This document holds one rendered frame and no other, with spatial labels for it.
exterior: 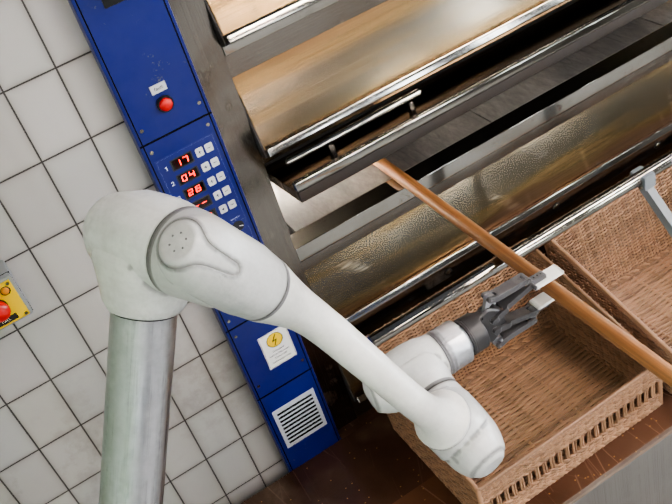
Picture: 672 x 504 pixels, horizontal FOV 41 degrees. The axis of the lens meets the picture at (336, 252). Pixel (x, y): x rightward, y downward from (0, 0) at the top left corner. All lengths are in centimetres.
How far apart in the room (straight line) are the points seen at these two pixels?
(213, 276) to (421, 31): 100
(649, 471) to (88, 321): 139
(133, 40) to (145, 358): 62
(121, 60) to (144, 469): 73
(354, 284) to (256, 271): 100
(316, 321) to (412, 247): 91
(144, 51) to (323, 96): 41
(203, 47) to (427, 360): 73
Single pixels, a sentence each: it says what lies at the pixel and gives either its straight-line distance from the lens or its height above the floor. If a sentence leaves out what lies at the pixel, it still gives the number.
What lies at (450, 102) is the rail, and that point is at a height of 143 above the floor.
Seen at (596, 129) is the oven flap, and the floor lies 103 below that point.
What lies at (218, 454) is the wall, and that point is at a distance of 229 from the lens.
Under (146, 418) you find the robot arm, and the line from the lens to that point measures 140.
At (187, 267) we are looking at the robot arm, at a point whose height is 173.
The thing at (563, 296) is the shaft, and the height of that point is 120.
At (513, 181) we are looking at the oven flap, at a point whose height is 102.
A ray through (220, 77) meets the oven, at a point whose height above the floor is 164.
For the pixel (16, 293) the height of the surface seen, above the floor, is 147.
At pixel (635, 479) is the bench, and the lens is 237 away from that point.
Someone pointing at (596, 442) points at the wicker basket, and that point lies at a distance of 225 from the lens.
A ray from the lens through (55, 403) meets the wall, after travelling 203.
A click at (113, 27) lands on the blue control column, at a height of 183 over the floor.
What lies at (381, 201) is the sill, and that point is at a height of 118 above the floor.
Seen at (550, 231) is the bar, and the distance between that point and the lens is 193.
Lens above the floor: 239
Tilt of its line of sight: 37 degrees down
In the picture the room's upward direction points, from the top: 18 degrees counter-clockwise
